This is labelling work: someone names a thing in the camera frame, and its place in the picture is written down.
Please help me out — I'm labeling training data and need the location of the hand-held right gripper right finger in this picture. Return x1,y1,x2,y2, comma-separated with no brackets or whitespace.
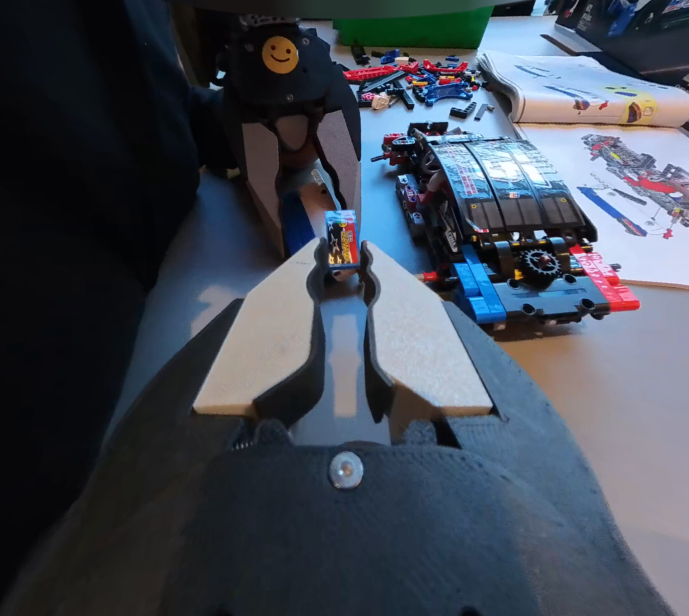
360,241,495,425

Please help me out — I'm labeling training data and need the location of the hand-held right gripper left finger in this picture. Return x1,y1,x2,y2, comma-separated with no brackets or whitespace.
193,238,326,428

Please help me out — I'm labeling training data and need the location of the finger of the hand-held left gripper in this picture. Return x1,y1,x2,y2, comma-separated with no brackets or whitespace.
314,107,362,213
241,121,287,259

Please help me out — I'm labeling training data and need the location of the blue and white brick panel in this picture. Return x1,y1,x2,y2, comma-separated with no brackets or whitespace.
277,166,360,284

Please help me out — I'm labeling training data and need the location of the blue smooth tile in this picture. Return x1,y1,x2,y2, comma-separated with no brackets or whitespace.
324,208,361,269

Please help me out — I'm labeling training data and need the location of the person's left forearm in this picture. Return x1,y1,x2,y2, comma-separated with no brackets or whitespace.
186,83,240,181

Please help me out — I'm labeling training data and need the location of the grey desk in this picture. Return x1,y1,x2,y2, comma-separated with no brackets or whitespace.
102,16,689,616

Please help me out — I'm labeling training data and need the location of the pile of loose brick parts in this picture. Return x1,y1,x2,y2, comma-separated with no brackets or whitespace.
342,43,496,122

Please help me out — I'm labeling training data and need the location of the green storage bin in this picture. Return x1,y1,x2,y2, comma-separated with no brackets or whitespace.
333,5,495,51

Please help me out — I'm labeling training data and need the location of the black toy brick race car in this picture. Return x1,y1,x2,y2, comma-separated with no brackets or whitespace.
370,120,642,327

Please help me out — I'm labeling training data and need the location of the white printed instruction sheet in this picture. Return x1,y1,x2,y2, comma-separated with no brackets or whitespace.
514,123,689,288

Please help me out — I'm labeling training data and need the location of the black toy car box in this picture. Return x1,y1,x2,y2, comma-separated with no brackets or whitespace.
541,0,689,86

